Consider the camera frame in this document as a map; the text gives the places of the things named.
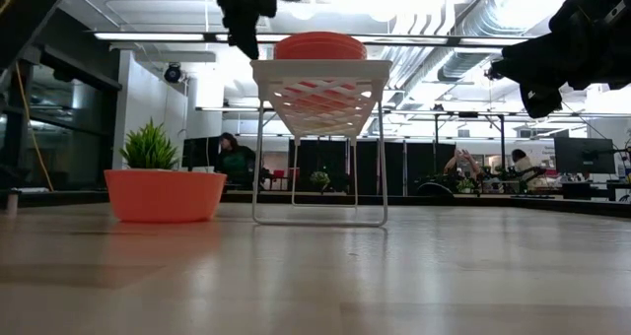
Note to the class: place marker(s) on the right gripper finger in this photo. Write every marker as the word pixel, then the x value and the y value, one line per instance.
pixel 517 69
pixel 539 101

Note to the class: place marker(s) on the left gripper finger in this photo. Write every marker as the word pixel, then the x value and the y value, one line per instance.
pixel 246 34

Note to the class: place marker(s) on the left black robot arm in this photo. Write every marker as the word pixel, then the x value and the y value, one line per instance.
pixel 29 10

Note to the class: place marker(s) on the person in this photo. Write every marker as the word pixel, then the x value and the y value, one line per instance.
pixel 525 166
pixel 236 160
pixel 463 162

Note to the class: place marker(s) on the black computer monitor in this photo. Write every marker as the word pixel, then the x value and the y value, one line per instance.
pixel 584 155
pixel 199 153

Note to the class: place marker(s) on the white lattice rack shelf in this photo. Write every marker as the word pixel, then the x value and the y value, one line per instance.
pixel 320 71

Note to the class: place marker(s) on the black room divider panels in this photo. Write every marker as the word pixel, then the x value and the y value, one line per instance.
pixel 424 167

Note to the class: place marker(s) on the small green potted plant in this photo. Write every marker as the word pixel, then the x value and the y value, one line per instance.
pixel 148 148

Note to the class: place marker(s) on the small round green plant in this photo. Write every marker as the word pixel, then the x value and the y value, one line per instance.
pixel 319 179

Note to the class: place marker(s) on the round black ceiling camera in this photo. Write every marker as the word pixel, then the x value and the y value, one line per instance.
pixel 172 73

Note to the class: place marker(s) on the black aluminium table frame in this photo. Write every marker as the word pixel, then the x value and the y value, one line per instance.
pixel 443 199

